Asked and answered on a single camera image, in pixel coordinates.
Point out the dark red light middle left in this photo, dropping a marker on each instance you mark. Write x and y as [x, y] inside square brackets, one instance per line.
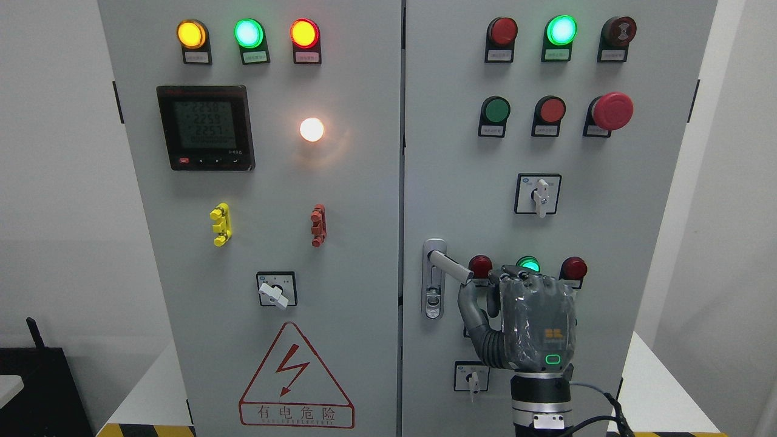
[481, 266]

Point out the green indicator light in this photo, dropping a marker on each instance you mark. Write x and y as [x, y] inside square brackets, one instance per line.
[252, 42]
[558, 39]

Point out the yellow indicator light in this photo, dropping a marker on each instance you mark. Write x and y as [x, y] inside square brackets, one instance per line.
[194, 40]

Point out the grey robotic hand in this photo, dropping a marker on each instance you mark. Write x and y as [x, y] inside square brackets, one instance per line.
[538, 322]

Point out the red terminal clip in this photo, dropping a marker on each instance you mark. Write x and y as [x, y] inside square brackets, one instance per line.
[318, 225]

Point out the green light middle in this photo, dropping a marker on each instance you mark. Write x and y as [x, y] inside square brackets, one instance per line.
[529, 262]

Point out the left white rotary switch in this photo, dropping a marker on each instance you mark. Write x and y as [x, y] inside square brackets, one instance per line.
[276, 289]

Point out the red emergency stop button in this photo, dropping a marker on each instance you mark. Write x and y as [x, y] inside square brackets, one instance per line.
[607, 113]

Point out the dark red indicator light top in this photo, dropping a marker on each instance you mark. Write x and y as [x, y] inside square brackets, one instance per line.
[500, 40]

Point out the red indicator light lit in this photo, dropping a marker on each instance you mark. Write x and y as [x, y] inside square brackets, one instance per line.
[306, 40]

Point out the silver door handle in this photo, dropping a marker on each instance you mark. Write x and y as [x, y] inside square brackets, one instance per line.
[436, 265]

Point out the black digital power meter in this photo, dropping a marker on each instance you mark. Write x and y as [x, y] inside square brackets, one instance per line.
[207, 128]

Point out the white rotary switch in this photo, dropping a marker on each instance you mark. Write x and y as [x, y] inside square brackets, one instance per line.
[471, 377]
[537, 194]
[276, 289]

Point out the red electric hazard warning sticker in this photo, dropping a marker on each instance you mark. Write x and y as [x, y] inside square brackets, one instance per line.
[292, 387]

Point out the upper right white rotary switch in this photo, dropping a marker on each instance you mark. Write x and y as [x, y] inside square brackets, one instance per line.
[537, 194]

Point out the lower white rotary switch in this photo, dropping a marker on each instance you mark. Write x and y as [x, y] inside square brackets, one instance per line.
[471, 377]

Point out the dark red buzzer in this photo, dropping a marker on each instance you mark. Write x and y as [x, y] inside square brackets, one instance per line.
[615, 38]

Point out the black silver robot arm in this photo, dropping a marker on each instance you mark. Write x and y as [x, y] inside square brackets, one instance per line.
[541, 404]

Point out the white platform base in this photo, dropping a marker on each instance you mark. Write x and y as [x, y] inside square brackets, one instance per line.
[654, 402]

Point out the green push button upper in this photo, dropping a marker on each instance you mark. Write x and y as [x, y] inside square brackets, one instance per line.
[493, 117]

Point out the green indicator light top right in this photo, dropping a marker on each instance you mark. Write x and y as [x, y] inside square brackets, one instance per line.
[558, 39]

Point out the grey cabinet door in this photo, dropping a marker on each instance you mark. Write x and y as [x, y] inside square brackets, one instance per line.
[348, 288]
[460, 187]

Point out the left grey cabinet door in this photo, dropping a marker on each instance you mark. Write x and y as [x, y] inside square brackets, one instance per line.
[348, 288]

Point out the yellow terminal clip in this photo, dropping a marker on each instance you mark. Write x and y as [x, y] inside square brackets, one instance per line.
[221, 226]

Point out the black box with antenna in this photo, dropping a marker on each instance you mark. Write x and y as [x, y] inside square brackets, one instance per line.
[49, 403]

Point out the white glowing indicator light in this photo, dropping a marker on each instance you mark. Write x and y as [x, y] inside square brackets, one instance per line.
[312, 129]

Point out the right grey cabinet door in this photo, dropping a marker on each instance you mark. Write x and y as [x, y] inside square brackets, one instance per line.
[460, 187]

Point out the red push button upper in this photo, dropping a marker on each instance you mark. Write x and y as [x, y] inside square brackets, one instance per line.
[549, 111]

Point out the green indicator light top left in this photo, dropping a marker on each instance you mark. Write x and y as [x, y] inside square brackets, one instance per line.
[252, 42]

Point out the dark red light middle right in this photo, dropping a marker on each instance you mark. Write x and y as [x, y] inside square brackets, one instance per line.
[573, 271]

